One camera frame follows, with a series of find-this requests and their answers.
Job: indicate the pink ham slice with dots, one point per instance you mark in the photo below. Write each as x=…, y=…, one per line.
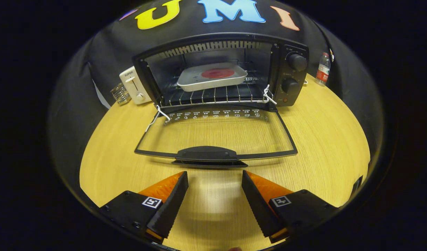
x=217, y=73

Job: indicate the black oven knob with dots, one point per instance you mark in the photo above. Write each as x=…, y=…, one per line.
x=297, y=62
x=290, y=85

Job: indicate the clear water bottle red label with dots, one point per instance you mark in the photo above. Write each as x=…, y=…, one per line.
x=323, y=71

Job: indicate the glass toaster oven door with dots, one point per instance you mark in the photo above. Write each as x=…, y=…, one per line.
x=206, y=153

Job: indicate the black toaster oven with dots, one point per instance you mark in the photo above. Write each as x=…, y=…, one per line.
x=278, y=69

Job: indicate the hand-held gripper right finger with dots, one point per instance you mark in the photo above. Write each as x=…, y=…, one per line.
x=258, y=205

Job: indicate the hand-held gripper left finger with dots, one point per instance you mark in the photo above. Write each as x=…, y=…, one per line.
x=171, y=205

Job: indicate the white rectangular plate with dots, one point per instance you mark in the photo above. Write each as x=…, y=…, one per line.
x=206, y=84

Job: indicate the white pop-up toaster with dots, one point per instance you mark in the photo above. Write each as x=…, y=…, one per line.
x=135, y=85

